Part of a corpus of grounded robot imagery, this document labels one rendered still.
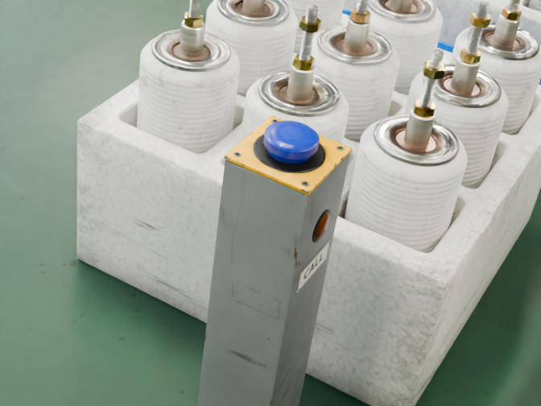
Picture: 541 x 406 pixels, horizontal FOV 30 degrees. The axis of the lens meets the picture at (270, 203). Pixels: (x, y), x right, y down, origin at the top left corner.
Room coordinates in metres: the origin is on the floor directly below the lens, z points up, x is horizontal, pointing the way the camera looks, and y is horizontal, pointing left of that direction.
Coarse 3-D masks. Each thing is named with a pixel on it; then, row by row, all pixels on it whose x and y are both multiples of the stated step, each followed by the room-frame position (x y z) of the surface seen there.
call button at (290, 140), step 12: (276, 132) 0.61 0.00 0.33; (288, 132) 0.61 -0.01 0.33; (300, 132) 0.61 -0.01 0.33; (312, 132) 0.62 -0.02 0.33; (264, 144) 0.60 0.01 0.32; (276, 144) 0.60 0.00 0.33; (288, 144) 0.60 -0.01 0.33; (300, 144) 0.60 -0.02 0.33; (312, 144) 0.60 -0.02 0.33; (276, 156) 0.60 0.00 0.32; (288, 156) 0.59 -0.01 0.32; (300, 156) 0.59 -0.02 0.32
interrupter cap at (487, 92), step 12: (444, 72) 0.88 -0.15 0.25; (480, 72) 0.89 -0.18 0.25; (444, 84) 0.86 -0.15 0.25; (480, 84) 0.87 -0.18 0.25; (492, 84) 0.87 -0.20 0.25; (444, 96) 0.83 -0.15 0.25; (456, 96) 0.83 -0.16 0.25; (468, 96) 0.84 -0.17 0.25; (480, 96) 0.84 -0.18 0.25; (492, 96) 0.84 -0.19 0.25
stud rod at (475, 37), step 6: (480, 6) 0.85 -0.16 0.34; (486, 6) 0.85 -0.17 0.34; (480, 12) 0.85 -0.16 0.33; (486, 12) 0.86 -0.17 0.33; (474, 30) 0.85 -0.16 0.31; (480, 30) 0.85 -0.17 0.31; (474, 36) 0.85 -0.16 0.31; (480, 36) 0.85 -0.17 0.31; (474, 42) 0.85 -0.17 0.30; (468, 48) 0.86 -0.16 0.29; (474, 48) 0.85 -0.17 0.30; (474, 54) 0.86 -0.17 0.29
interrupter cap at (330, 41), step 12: (324, 36) 0.91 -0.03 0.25; (336, 36) 0.92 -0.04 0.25; (372, 36) 0.93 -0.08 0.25; (324, 48) 0.89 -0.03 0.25; (336, 48) 0.89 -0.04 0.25; (372, 48) 0.91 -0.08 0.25; (384, 48) 0.91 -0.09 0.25; (348, 60) 0.87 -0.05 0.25; (360, 60) 0.87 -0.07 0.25; (372, 60) 0.88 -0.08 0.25; (384, 60) 0.88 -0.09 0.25
